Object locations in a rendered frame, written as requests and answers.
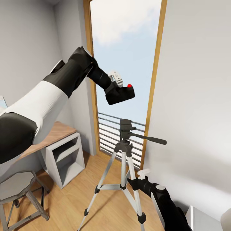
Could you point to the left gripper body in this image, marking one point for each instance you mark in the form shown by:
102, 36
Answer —
105, 82

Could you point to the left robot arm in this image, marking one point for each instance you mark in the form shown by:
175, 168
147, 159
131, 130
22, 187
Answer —
29, 121

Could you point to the digital camera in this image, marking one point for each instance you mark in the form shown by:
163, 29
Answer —
125, 93

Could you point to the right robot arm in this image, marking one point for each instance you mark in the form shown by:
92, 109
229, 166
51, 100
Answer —
172, 217

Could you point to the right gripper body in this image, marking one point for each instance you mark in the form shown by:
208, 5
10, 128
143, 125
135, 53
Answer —
139, 184

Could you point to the nightstand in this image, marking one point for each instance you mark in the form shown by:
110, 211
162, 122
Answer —
200, 221

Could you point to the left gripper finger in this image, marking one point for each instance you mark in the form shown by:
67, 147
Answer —
115, 92

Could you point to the camera tripod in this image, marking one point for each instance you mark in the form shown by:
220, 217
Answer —
126, 148

